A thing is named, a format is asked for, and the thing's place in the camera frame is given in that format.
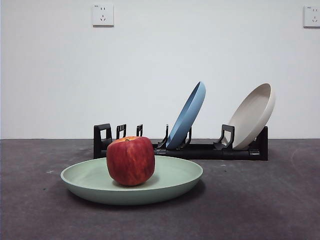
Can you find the red apple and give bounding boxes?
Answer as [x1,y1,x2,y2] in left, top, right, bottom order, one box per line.
[106,136,155,187]

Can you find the green round plate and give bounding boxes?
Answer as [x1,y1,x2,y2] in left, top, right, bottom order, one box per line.
[59,154,204,206]

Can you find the blue round plate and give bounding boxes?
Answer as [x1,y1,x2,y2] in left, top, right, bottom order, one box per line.
[165,80,207,150]

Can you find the black plate rack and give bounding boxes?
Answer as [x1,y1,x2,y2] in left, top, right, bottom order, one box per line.
[93,122,269,161]

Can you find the beige round plate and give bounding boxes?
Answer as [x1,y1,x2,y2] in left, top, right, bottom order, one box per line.
[227,82,277,150]

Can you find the white wall socket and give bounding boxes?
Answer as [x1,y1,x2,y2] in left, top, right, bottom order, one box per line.
[92,4,115,28]
[303,5,320,28]

